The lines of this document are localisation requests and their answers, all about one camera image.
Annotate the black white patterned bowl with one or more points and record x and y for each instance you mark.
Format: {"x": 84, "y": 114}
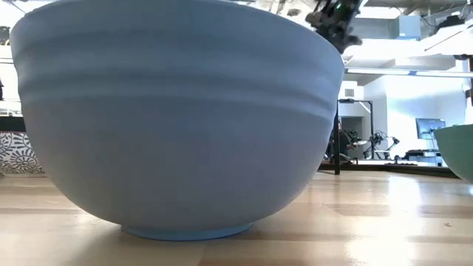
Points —
{"x": 18, "y": 155}

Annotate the large blue bowl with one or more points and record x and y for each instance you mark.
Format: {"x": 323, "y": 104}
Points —
{"x": 166, "y": 122}

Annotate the background desk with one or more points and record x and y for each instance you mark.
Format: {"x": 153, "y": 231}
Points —
{"x": 423, "y": 155}

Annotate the computer monitor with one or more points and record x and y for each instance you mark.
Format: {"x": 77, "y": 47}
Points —
{"x": 430, "y": 128}

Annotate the black background frame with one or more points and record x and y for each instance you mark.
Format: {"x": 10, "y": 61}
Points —
{"x": 371, "y": 125}

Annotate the person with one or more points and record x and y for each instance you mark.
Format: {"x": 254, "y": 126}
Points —
{"x": 345, "y": 142}

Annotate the green bowl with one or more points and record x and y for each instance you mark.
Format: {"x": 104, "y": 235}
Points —
{"x": 458, "y": 151}

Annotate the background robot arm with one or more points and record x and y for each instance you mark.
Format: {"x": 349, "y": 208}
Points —
{"x": 380, "y": 140}

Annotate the black aluminium rig frame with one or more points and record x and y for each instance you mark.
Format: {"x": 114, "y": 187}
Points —
{"x": 336, "y": 147}

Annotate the ceiling light strip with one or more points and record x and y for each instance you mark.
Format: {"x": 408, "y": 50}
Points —
{"x": 406, "y": 72}

